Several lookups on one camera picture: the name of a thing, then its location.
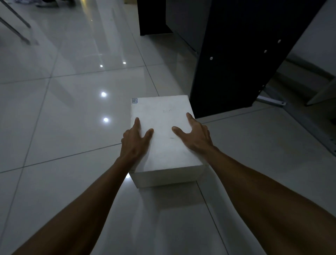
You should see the person's left hand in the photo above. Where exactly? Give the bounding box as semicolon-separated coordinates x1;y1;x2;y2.
118;117;154;165

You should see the person's right hand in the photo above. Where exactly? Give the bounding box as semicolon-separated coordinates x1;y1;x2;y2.
172;112;215;156

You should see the white cardboard box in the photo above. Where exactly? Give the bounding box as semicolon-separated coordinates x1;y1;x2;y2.
129;95;207;189

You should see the person's left forearm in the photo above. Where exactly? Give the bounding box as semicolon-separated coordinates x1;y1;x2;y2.
12;156;140;255

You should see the person's right forearm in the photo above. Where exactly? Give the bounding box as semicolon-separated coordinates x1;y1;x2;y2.
202;146;336;255

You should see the black desk side panel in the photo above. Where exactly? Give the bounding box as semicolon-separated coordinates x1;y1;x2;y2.
189;0;327;119

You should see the grey desk back panel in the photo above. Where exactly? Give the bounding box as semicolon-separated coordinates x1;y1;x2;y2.
166;0;213;56

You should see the black cabinet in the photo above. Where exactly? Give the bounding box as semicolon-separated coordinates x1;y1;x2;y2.
137;0;173;36

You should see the white slanted furniture leg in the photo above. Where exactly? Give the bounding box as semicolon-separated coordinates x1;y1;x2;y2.
305;78;336;106

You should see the metal chair leg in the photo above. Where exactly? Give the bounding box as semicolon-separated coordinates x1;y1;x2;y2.
0;0;31;28
0;17;31;44

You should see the white metal bracket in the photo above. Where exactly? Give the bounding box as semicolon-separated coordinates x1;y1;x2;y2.
256;96;287;106

